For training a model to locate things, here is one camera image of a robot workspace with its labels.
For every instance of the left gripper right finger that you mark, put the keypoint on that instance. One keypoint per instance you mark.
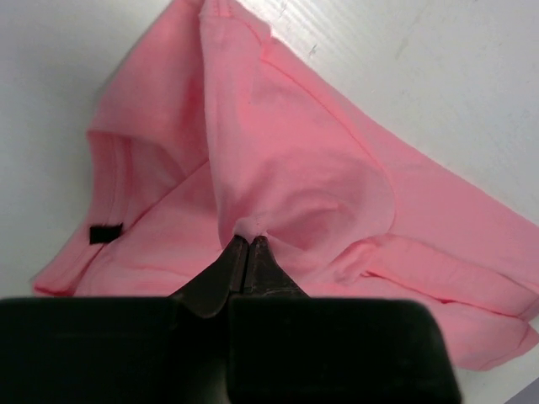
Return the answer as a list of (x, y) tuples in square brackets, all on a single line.
[(287, 347)]

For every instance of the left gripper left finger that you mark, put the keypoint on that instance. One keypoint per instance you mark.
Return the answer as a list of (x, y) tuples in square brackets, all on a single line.
[(123, 350)]

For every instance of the pink t-shirt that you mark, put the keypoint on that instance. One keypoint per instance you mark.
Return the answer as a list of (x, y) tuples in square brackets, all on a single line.
[(212, 128)]

